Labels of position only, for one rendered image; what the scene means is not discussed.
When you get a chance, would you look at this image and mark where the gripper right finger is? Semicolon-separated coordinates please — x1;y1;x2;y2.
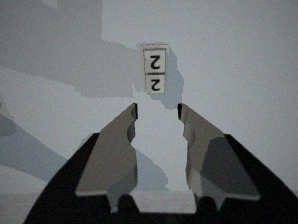
178;103;298;224

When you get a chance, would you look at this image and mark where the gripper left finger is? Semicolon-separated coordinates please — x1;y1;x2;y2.
23;103;138;224

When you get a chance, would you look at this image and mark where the white cube with black digits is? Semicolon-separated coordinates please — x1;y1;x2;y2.
145;73;165;94

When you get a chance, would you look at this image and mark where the white cube with black digit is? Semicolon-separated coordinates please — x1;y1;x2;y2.
144;49;166;73

